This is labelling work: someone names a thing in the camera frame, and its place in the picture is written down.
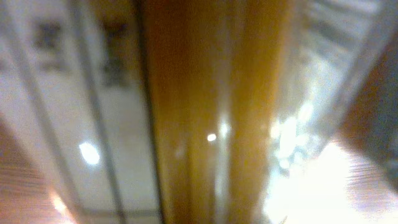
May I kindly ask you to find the orange pasta packet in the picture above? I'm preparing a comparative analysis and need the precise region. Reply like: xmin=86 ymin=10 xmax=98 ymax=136
xmin=0 ymin=0 xmax=398 ymax=224

